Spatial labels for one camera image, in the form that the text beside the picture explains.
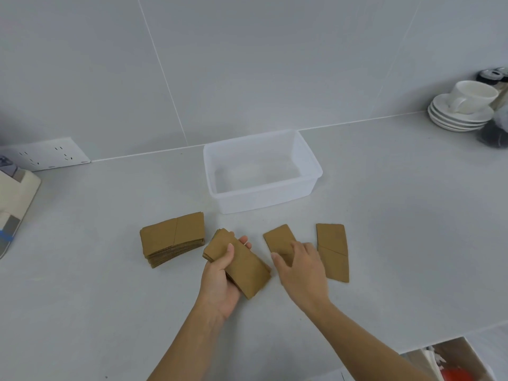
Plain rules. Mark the person's left thumb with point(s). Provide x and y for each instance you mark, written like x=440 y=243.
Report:
x=226 y=259

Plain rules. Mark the person's right hand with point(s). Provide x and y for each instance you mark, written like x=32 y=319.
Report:
x=305 y=279

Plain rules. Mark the person's right forearm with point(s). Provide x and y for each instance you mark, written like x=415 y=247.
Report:
x=365 y=347

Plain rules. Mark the open cardboard box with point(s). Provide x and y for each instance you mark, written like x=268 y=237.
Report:
x=478 y=361

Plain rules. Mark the clear plastic container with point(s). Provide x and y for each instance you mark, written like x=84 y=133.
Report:
x=262 y=170

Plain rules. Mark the tall stack of brown sleeves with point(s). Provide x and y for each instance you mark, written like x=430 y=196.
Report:
x=170 y=238

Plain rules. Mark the person's left forearm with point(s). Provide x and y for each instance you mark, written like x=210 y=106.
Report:
x=178 y=349

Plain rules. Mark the hand-sized bundle of brown sleeves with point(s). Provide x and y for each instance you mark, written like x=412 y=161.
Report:
x=244 y=265

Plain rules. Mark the dark glass jar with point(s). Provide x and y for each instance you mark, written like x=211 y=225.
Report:
x=495 y=132

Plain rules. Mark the orange plastic item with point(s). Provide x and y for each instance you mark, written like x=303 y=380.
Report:
x=456 y=374

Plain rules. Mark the person's left hand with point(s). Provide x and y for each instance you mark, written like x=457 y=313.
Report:
x=216 y=287

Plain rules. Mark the white paper item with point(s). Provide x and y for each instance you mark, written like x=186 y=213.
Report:
x=433 y=357

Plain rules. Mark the person's right thumb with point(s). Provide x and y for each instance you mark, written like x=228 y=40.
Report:
x=280 y=265

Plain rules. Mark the glass jar with black lid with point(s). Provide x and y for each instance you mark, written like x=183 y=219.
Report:
x=489 y=75
x=503 y=85

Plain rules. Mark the white wall socket panel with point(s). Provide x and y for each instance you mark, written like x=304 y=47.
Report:
x=43 y=154

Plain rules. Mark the white saucer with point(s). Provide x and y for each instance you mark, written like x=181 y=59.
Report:
x=452 y=129
x=454 y=126
x=441 y=103
x=456 y=122

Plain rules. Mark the brown cardboard cup sleeve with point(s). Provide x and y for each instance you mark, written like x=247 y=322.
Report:
x=280 y=238
x=332 y=253

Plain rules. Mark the white ceramic cup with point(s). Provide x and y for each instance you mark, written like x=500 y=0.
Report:
x=474 y=95

